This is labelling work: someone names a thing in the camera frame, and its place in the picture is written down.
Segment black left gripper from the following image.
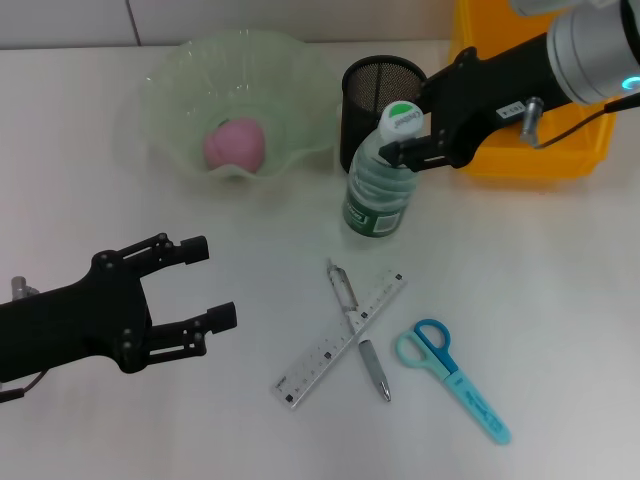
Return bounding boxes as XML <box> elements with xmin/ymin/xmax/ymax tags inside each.
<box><xmin>0</xmin><ymin>232</ymin><xmax>239</xmax><ymax>385</ymax></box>

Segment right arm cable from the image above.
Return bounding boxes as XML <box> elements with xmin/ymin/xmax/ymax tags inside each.
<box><xmin>532</xmin><ymin>94</ymin><xmax>640</xmax><ymax>150</ymax></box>

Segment clear green-label water bottle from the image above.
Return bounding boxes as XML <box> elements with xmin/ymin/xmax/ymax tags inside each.
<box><xmin>341</xmin><ymin>99</ymin><xmax>426</xmax><ymax>241</ymax></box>

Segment clear grey ballpoint pen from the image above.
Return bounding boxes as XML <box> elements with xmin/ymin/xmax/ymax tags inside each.
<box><xmin>323</xmin><ymin>257</ymin><xmax>393</xmax><ymax>404</ymax></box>

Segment pink toy peach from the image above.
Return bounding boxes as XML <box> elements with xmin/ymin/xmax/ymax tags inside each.
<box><xmin>202</xmin><ymin>116</ymin><xmax>267</xmax><ymax>174</ymax></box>

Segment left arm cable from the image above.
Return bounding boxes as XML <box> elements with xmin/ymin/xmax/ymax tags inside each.
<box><xmin>0</xmin><ymin>368</ymin><xmax>47</xmax><ymax>404</ymax></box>

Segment yellow plastic bin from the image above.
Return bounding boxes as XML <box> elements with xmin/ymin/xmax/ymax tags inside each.
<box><xmin>449</xmin><ymin>0</ymin><xmax>617</xmax><ymax>179</ymax></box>

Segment green glass fruit plate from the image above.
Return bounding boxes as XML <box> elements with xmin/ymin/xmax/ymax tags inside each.
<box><xmin>142</xmin><ymin>28</ymin><xmax>346</xmax><ymax>182</ymax></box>

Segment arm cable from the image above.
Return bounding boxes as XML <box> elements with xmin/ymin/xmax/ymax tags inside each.
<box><xmin>0</xmin><ymin>368</ymin><xmax>47</xmax><ymax>404</ymax></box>
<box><xmin>532</xmin><ymin>94</ymin><xmax>640</xmax><ymax>150</ymax></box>

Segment blue capped scissors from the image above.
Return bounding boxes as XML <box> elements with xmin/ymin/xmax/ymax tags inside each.
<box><xmin>395</xmin><ymin>318</ymin><xmax>512</xmax><ymax>446</ymax></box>

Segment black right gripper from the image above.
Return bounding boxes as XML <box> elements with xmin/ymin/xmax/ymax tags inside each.
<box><xmin>378</xmin><ymin>30</ymin><xmax>571</xmax><ymax>173</ymax></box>

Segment black mesh pen holder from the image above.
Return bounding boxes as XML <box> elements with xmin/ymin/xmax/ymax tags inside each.
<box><xmin>339</xmin><ymin>55</ymin><xmax>430</xmax><ymax>174</ymax></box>

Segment clear plastic ruler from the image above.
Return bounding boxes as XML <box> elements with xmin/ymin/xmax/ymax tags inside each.
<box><xmin>270</xmin><ymin>267</ymin><xmax>408</xmax><ymax>412</ymax></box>

